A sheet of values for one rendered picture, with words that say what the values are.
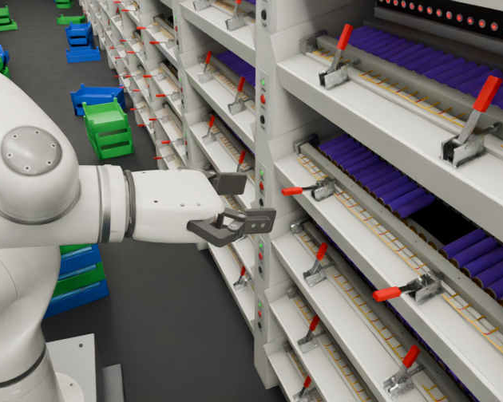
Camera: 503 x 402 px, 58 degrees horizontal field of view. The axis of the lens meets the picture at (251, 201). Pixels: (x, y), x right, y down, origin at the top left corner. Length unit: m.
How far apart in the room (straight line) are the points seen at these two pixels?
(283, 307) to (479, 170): 0.73
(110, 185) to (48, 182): 0.09
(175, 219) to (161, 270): 1.34
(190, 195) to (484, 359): 0.38
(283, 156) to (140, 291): 0.99
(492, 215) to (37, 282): 0.62
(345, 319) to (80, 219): 0.54
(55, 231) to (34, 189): 0.08
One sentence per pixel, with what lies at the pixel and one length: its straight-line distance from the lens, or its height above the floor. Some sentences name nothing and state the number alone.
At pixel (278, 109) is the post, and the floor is 0.86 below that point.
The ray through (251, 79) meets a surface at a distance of 1.27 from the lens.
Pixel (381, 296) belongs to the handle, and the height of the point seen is 0.79.
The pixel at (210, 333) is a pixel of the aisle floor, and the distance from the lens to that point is 1.58.
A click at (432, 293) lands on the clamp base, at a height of 0.77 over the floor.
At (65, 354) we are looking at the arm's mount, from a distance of 1.11.
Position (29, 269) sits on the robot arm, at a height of 0.74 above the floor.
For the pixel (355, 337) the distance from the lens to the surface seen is 0.84.
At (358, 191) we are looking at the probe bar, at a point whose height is 0.79.
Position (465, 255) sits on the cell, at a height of 0.80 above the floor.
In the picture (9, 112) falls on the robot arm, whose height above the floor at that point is 1.04.
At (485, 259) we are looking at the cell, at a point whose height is 0.80.
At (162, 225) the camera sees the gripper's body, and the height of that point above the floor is 0.90.
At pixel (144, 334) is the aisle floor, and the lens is 1.61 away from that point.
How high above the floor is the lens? 1.18
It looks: 33 degrees down
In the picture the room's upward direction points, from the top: straight up
